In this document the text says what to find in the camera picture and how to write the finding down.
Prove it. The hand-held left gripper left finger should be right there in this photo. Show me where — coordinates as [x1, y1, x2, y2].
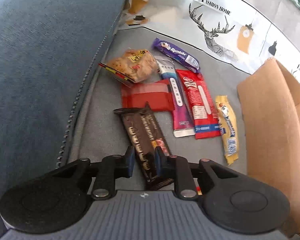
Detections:
[56, 146, 135, 200]

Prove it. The brown cardboard box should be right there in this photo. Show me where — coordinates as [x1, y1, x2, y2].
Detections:
[237, 57, 300, 238]

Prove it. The blue sofa cushion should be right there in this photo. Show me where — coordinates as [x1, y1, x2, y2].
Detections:
[0, 0, 134, 240]

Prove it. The yellow snack bar packet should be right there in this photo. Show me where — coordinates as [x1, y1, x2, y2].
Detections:
[215, 95, 239, 166]

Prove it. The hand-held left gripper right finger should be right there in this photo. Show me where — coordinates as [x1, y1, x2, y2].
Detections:
[154, 146, 229, 200]

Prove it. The long red snack packet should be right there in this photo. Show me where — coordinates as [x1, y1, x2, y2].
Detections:
[175, 69, 222, 140]

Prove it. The purple wafer packet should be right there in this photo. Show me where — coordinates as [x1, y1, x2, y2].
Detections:
[152, 38, 200, 73]

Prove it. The white and purple packet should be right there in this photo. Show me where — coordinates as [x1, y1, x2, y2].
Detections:
[156, 57, 195, 138]

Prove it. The red translucent snack packet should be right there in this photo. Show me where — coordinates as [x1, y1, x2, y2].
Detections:
[121, 79, 176, 112]

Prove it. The dark brown chocolate packet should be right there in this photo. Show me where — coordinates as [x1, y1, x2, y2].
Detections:
[113, 102, 175, 191]

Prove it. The tan crispy snack bag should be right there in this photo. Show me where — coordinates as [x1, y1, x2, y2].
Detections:
[99, 49, 158, 88]

